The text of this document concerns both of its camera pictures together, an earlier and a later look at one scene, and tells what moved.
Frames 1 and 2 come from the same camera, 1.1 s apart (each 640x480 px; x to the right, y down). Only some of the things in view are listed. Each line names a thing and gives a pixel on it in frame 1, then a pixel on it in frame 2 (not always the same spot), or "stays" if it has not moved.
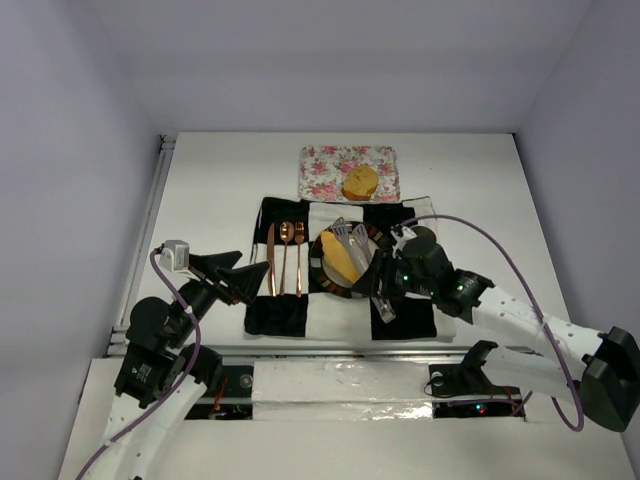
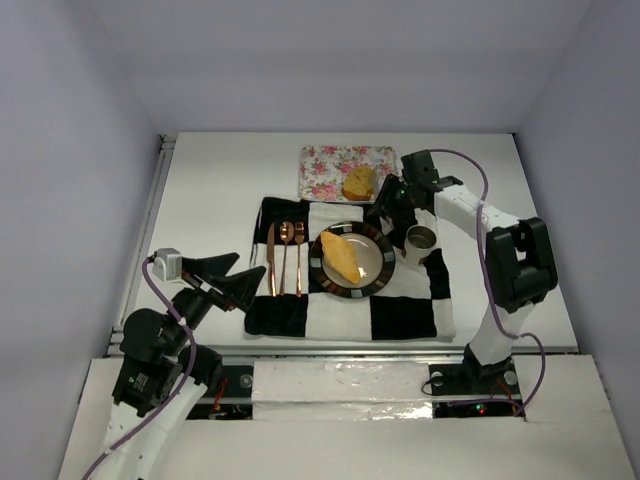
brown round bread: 360,182 stays
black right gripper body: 383,275 to 396,201
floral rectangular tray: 324,168 stays
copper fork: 299,234 stays
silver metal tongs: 357,242 to 387,226
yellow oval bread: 337,259 stays
